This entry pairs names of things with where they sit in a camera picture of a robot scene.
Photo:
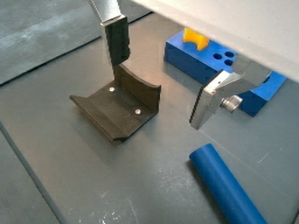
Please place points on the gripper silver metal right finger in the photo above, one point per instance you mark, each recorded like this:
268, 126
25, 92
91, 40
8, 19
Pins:
219, 92

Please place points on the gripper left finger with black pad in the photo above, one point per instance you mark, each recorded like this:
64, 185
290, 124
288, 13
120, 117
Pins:
113, 26

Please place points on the blue cylinder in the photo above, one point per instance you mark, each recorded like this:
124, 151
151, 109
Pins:
224, 188

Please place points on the blue shape-sorter block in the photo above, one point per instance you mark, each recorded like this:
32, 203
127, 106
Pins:
201, 63

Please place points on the yellow notched block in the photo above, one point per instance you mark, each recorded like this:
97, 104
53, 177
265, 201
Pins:
193, 37

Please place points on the black curved cradle stand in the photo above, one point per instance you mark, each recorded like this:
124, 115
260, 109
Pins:
123, 105

